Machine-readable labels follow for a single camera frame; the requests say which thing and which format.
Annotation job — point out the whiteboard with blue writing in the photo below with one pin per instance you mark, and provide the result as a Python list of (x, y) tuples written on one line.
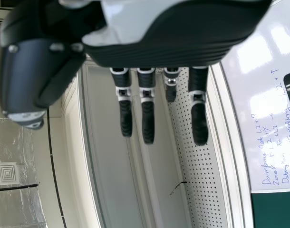
[(254, 95)]

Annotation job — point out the silver insulated air duct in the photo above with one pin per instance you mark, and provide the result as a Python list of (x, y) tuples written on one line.
[(16, 209)]

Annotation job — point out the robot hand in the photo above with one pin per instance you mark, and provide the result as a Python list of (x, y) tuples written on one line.
[(173, 31)]

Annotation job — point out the square white ceiling vent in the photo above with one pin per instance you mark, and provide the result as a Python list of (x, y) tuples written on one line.
[(7, 173)]

